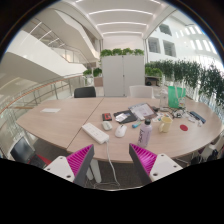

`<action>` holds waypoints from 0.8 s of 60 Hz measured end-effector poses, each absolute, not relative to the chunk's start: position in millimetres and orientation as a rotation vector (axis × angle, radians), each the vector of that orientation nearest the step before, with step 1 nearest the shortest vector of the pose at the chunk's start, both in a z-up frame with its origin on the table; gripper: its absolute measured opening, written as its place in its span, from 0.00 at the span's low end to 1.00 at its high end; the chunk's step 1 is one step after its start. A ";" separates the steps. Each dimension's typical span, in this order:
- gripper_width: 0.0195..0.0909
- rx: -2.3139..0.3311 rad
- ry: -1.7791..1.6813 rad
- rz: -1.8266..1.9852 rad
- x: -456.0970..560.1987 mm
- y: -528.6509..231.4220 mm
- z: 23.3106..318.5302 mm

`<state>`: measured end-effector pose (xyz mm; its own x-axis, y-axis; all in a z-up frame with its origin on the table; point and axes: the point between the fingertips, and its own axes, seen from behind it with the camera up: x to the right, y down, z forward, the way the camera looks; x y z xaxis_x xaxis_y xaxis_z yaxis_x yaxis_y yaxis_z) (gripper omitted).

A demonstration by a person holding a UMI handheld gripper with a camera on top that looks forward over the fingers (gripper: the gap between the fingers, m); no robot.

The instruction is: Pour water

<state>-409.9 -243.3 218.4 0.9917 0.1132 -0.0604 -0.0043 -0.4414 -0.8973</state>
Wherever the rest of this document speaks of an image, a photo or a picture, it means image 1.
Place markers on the white cabinet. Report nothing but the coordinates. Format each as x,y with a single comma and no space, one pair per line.
122,76

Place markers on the green plants atop cabinet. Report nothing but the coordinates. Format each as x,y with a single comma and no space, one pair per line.
116,52

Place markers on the flat round red coaster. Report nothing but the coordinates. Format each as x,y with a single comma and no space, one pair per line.
183,127

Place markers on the black notebook with white card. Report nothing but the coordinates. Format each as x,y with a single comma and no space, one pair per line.
128,117

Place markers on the white computer mouse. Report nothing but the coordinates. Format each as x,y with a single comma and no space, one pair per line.
120,131

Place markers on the black chair with red base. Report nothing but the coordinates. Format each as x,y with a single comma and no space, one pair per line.
23,151

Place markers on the green hedge plant row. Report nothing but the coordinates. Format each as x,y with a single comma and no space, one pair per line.
193,75

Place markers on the colourful sticker sheet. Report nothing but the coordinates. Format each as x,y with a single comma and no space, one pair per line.
159,116

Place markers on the white chair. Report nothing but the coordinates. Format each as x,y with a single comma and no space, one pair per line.
140,92

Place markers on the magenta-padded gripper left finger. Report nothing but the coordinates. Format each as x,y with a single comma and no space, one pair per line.
78,160

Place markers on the cream yellow mug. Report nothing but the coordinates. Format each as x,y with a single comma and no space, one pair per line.
166,125

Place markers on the potted plant in planter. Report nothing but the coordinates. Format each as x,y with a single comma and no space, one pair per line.
96,72

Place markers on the clear plastic water bottle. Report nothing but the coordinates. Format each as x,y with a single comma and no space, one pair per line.
163,96

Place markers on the purple drink bottle black cap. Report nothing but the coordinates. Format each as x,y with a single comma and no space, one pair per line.
144,135

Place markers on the black office chair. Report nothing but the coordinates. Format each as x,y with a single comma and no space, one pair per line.
85,92

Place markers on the black power bank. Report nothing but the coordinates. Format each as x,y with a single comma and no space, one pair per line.
155,108

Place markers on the small blue item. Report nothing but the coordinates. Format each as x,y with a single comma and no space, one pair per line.
136,125

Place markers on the dark blue keyboard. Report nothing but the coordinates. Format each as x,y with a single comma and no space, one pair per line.
197,116

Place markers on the green tote bag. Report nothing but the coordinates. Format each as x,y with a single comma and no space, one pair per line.
175,98

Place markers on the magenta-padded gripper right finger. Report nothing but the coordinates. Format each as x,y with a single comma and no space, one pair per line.
145,160

